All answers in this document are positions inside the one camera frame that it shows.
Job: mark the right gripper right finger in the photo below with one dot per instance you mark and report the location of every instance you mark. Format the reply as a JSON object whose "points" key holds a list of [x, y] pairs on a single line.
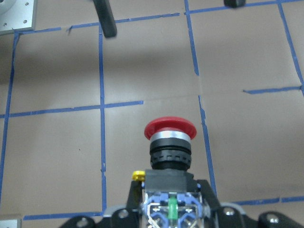
{"points": [[221, 216]]}

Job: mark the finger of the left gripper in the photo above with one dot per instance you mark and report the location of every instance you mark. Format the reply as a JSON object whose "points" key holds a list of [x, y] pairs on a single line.
{"points": [[234, 3], [106, 18]]}

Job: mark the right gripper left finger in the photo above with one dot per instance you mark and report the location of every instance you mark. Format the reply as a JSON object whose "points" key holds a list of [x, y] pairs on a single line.
{"points": [[128, 215]]}

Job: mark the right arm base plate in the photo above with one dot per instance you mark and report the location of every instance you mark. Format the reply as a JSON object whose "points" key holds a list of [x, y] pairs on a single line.
{"points": [[17, 15]]}

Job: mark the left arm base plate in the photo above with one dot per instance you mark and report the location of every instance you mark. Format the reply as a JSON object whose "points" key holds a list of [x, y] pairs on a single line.
{"points": [[10, 221]]}

